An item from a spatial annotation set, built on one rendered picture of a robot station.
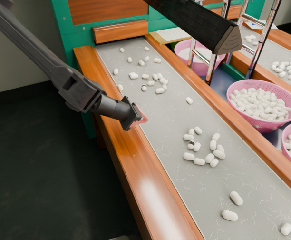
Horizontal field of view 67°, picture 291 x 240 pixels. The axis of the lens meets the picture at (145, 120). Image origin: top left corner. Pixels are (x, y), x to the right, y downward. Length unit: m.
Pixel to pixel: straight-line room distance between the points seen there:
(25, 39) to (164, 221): 0.58
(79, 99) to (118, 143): 0.22
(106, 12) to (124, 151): 0.82
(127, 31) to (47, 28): 0.98
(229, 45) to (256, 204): 0.43
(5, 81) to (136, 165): 1.81
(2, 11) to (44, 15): 1.34
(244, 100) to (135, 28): 0.68
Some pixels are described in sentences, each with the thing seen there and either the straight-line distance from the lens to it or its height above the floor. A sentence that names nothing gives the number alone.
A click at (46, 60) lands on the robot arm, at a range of 0.63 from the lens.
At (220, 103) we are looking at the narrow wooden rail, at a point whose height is 0.77.
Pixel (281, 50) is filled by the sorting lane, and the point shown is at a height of 0.74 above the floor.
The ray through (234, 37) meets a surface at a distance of 0.62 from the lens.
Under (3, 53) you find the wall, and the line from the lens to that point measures 2.19.
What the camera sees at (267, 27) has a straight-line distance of 1.08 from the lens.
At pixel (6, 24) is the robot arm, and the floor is 1.09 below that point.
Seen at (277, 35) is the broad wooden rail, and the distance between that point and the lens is 1.59.
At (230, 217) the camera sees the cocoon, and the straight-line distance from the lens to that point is 0.64.
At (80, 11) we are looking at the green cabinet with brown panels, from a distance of 1.27.
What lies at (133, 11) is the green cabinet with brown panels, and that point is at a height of 0.90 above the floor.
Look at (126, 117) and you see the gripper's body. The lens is 0.65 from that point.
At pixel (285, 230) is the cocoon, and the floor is 0.76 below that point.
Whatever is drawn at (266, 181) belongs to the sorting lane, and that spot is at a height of 0.74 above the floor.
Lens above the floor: 1.32
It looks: 44 degrees down
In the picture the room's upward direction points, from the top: straight up
